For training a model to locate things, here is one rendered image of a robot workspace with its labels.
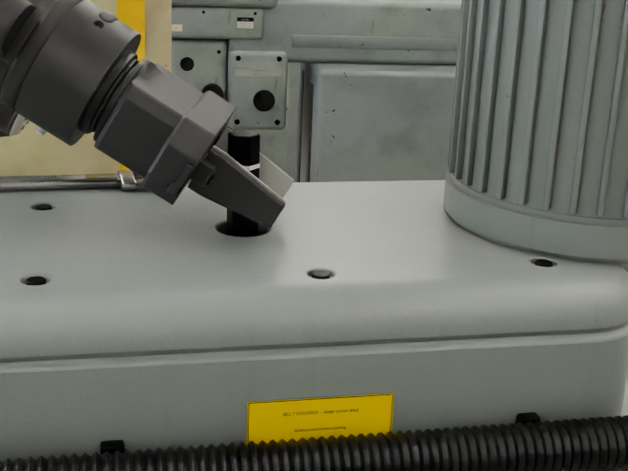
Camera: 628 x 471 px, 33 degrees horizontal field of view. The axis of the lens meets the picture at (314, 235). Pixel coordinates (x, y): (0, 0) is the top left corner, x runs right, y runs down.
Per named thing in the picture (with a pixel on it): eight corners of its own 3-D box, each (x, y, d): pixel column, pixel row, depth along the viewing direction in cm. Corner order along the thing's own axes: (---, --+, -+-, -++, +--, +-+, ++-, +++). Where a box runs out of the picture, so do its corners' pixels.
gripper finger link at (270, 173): (298, 174, 74) (223, 125, 73) (275, 210, 75) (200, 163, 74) (300, 168, 75) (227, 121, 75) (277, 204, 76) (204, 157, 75)
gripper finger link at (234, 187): (265, 233, 70) (186, 182, 69) (292, 194, 69) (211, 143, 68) (263, 240, 68) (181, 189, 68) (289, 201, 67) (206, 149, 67)
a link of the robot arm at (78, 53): (186, 188, 79) (48, 100, 77) (253, 80, 76) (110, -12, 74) (148, 243, 67) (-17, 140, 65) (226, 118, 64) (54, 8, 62)
